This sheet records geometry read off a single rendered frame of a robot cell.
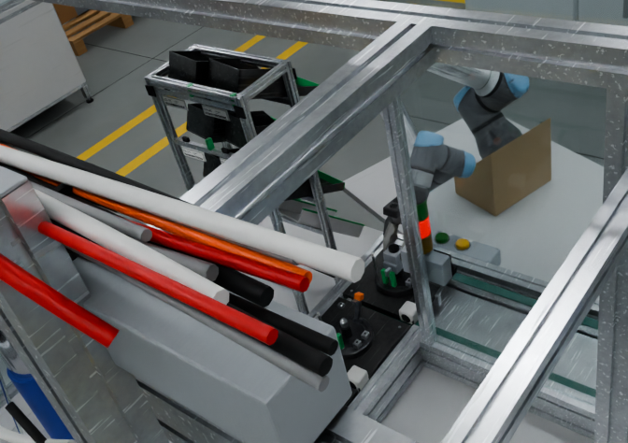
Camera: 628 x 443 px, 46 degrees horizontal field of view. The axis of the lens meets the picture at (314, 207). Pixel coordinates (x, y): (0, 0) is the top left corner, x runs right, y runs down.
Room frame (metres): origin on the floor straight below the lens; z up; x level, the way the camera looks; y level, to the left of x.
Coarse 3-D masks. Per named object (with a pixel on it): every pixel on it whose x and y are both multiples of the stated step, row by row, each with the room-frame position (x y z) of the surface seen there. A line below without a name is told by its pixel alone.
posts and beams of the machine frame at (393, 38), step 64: (64, 0) 1.29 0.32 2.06; (128, 0) 1.17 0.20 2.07; (192, 0) 1.05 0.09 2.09; (256, 0) 0.97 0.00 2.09; (320, 0) 0.91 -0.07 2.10; (384, 64) 0.70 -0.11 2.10; (512, 64) 0.69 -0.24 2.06; (576, 64) 0.64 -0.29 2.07; (320, 128) 0.62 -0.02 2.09; (0, 192) 0.36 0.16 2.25; (192, 192) 0.55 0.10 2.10; (256, 192) 0.55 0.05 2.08; (64, 256) 0.37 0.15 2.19; (0, 320) 0.36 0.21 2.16; (64, 384) 0.34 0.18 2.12; (128, 384) 0.37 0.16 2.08
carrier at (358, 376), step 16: (336, 304) 1.53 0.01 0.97; (352, 304) 1.52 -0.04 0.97; (320, 320) 1.41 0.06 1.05; (336, 320) 1.45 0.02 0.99; (352, 320) 1.43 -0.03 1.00; (368, 320) 1.44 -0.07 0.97; (384, 320) 1.43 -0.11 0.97; (352, 336) 1.38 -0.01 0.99; (368, 336) 1.36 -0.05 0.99; (384, 336) 1.37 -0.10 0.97; (400, 336) 1.36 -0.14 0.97; (352, 352) 1.33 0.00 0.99; (368, 352) 1.33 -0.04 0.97; (384, 352) 1.32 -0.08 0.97; (352, 368) 1.27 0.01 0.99; (368, 368) 1.28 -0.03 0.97; (352, 384) 1.24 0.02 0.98
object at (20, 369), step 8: (0, 336) 1.39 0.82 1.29; (0, 344) 1.39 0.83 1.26; (8, 344) 1.39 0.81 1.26; (0, 352) 1.40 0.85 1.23; (8, 352) 1.39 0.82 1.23; (16, 352) 1.39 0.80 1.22; (8, 360) 1.40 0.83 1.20; (16, 360) 1.39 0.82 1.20; (8, 368) 1.41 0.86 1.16; (16, 368) 1.39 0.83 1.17; (24, 368) 1.39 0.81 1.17; (16, 376) 1.40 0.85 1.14; (24, 376) 1.39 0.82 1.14; (32, 376) 1.39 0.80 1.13
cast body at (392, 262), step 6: (390, 246) 1.58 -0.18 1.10; (396, 246) 1.57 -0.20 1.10; (384, 252) 1.57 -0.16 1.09; (390, 252) 1.56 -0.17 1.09; (396, 252) 1.55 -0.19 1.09; (384, 258) 1.56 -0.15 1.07; (390, 258) 1.55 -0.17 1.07; (396, 258) 1.54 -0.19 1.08; (384, 264) 1.56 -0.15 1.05; (390, 264) 1.55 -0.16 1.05; (396, 264) 1.54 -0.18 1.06; (402, 264) 1.55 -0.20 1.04; (390, 270) 1.54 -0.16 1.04; (396, 270) 1.53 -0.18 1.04
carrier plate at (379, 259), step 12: (372, 264) 1.66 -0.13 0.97; (372, 276) 1.61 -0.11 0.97; (348, 288) 1.59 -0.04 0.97; (360, 288) 1.57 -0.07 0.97; (372, 288) 1.56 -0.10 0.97; (372, 300) 1.51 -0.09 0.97; (384, 300) 1.50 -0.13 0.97; (396, 300) 1.49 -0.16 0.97; (408, 300) 1.48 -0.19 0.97; (384, 312) 1.47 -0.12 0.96; (396, 312) 1.44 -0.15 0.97
